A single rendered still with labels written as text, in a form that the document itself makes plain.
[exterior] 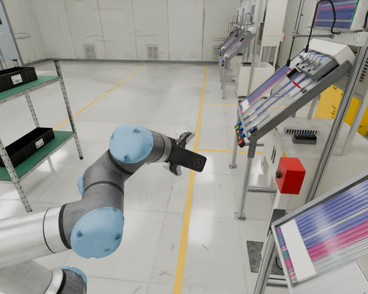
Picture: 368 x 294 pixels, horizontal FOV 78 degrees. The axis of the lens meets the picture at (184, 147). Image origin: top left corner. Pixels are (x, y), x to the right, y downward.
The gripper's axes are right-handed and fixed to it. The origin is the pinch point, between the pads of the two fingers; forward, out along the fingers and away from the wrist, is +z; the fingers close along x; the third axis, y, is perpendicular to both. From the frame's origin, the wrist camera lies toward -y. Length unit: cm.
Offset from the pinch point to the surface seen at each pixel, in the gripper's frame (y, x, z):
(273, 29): 29, -242, 343
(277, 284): -48, 48, 52
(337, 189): -49, -5, 20
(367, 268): -71, 19, 34
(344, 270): -52, 16, 4
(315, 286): -47, 24, 5
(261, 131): -17, -27, 88
